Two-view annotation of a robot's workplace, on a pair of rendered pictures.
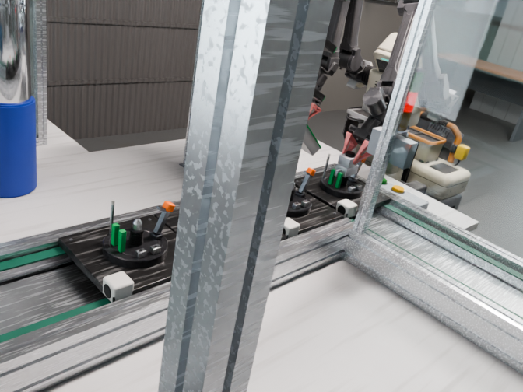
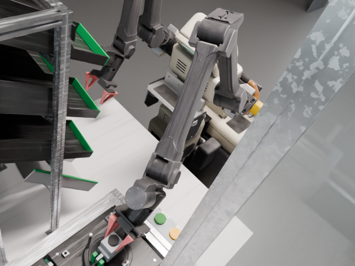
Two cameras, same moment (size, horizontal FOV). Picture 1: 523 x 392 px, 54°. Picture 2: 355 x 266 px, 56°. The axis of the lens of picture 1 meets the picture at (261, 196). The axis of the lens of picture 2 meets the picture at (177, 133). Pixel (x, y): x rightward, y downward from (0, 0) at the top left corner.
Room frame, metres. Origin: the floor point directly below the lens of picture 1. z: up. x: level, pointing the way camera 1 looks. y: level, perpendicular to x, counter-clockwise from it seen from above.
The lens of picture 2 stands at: (1.10, -0.17, 1.96)
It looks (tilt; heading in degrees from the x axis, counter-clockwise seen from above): 45 degrees down; 344
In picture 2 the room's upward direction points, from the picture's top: 23 degrees clockwise
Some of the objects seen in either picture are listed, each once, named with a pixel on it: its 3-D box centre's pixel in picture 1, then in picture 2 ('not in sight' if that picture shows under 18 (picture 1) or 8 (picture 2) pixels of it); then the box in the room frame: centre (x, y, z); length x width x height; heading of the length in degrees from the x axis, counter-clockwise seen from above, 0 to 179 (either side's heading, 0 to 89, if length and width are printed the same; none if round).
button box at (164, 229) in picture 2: not in sight; (172, 238); (1.60, -0.45, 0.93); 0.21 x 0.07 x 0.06; 48
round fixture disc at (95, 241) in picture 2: (341, 186); (108, 255); (1.50, -0.24, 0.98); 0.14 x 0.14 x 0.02
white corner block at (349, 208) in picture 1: (345, 208); not in sight; (1.36, -0.25, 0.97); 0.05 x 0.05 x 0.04; 48
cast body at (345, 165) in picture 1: (345, 163); (109, 247); (1.49, -0.24, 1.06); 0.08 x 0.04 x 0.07; 139
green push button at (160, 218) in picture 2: not in sight; (159, 219); (1.65, -0.40, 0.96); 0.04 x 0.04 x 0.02
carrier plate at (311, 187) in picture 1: (339, 191); (106, 258); (1.50, -0.24, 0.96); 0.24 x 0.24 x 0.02; 48
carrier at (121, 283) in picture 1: (136, 233); not in sight; (0.94, 0.25, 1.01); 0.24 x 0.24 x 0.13; 48
